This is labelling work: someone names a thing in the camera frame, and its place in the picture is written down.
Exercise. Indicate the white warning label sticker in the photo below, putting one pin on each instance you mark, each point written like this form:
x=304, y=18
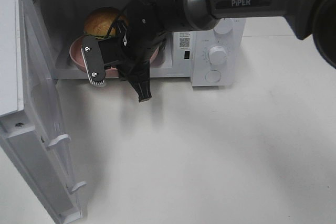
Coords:
x=184, y=40

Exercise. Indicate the pink round plate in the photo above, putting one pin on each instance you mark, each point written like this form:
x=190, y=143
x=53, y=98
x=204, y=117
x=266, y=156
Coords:
x=77, y=58

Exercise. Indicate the white microwave oven body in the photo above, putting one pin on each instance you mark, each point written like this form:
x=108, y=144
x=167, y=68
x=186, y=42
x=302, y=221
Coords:
x=60, y=23

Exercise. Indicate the white microwave knob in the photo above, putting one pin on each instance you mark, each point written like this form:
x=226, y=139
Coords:
x=217, y=55
x=223, y=27

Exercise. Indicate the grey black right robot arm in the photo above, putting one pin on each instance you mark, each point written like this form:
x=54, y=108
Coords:
x=314, y=18

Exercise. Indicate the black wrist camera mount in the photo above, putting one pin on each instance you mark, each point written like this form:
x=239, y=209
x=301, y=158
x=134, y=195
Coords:
x=99, y=56

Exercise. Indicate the burger with lettuce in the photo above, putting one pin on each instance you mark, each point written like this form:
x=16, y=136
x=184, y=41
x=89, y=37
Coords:
x=98, y=22

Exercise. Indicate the round white door button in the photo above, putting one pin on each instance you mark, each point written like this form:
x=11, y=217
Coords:
x=213, y=76

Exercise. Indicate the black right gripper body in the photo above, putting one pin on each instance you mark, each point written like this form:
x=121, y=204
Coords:
x=149, y=23

